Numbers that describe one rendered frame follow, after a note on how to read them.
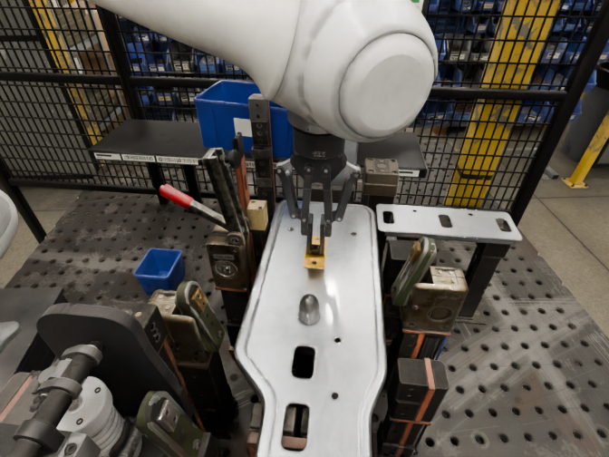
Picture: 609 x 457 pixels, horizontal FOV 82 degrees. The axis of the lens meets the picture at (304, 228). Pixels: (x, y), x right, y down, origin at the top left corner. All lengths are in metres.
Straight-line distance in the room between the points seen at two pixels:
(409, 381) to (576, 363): 0.61
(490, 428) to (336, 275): 0.46
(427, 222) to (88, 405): 0.65
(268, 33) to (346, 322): 0.43
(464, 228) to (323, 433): 0.51
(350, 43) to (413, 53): 0.04
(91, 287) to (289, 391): 0.79
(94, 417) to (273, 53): 0.37
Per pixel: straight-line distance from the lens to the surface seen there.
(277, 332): 0.57
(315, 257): 0.63
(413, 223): 0.79
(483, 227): 0.83
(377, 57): 0.24
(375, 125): 0.26
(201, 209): 0.63
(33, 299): 1.05
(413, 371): 0.56
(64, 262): 1.32
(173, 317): 0.53
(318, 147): 0.49
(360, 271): 0.65
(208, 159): 0.56
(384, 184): 0.84
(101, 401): 0.45
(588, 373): 1.09
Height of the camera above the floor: 1.47
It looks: 39 degrees down
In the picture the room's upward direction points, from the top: straight up
